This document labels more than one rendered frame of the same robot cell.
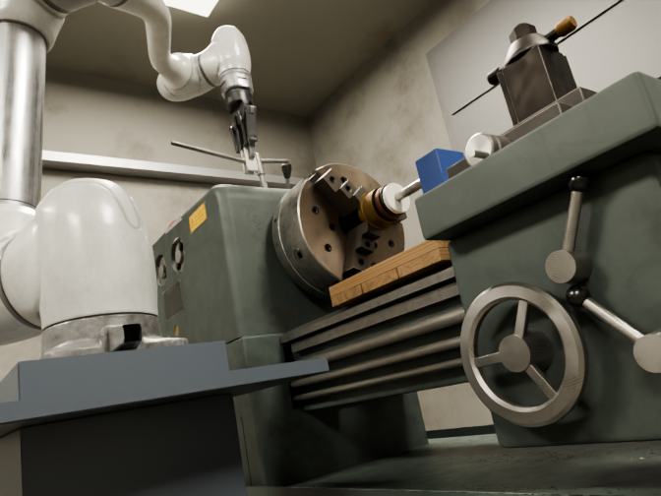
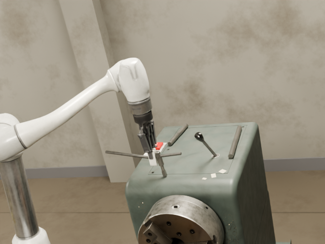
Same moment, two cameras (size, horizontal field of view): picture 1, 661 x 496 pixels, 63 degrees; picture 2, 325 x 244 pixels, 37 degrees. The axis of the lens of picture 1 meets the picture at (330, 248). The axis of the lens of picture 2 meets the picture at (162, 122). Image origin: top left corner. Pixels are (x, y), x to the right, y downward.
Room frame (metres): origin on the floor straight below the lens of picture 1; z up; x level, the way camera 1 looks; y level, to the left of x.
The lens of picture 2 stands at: (0.55, -1.44, 2.21)
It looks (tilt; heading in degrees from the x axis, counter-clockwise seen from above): 22 degrees down; 61
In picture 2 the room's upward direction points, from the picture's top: 13 degrees counter-clockwise
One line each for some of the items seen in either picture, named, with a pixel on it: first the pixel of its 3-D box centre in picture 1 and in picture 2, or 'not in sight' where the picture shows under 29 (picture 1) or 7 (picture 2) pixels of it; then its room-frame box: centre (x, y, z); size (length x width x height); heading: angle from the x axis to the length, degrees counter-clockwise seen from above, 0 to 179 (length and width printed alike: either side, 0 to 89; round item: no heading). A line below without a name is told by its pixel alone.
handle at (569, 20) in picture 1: (559, 31); not in sight; (0.69, -0.38, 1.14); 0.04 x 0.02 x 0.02; 38
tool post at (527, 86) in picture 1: (540, 93); not in sight; (0.74, -0.35, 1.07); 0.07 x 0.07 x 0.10; 38
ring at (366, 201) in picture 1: (381, 208); not in sight; (1.16, -0.13, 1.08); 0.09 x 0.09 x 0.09; 38
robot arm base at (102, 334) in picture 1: (107, 342); not in sight; (0.75, 0.33, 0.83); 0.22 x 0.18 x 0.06; 39
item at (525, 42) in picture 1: (528, 52); not in sight; (0.73, -0.35, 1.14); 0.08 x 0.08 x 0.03
